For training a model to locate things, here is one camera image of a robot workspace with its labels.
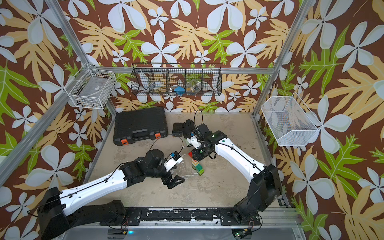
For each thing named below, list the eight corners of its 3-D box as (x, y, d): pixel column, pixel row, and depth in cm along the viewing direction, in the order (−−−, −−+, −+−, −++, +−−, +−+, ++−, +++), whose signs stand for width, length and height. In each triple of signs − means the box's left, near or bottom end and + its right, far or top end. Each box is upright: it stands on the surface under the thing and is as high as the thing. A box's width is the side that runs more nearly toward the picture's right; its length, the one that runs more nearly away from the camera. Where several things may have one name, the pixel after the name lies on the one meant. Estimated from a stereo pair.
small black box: (172, 137, 109) (172, 133, 105) (173, 127, 115) (173, 122, 111) (182, 137, 109) (181, 133, 105) (182, 127, 115) (182, 122, 111)
